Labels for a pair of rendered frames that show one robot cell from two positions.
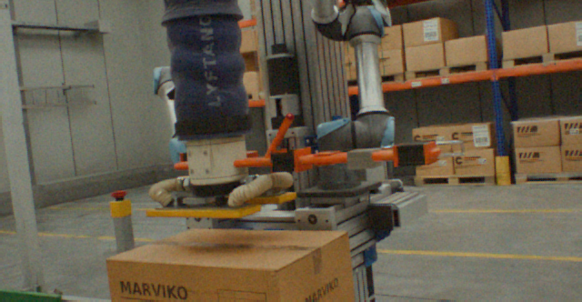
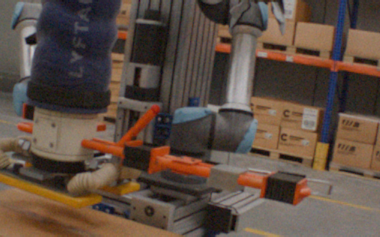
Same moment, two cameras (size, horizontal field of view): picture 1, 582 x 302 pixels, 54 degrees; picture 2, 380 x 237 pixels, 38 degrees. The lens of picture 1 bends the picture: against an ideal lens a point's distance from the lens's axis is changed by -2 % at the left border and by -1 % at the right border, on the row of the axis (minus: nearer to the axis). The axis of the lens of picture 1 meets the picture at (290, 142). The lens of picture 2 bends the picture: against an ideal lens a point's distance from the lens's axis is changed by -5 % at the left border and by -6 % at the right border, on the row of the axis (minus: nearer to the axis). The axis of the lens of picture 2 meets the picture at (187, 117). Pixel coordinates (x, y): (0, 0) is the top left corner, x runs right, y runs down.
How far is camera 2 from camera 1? 0.26 m
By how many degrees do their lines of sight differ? 8
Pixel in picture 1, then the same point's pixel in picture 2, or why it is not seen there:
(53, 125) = not seen: outside the picture
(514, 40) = (357, 39)
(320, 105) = (182, 84)
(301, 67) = (170, 39)
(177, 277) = not seen: outside the picture
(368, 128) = (229, 127)
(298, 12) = not seen: outside the picture
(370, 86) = (241, 82)
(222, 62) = (95, 30)
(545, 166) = (357, 160)
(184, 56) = (55, 15)
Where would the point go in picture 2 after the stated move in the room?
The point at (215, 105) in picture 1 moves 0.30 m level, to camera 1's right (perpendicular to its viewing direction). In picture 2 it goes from (76, 76) to (198, 91)
